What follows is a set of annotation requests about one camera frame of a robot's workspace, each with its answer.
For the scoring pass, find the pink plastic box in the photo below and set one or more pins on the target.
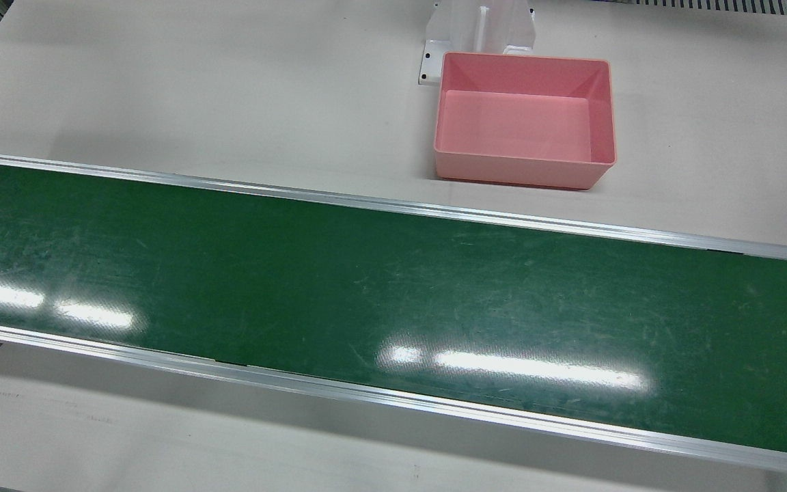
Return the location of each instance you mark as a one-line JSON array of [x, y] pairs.
[[516, 123]]

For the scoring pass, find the green conveyor belt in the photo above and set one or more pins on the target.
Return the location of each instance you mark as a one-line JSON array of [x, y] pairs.
[[393, 294]]

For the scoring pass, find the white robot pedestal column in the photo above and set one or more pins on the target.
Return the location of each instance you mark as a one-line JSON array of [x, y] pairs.
[[482, 27]]

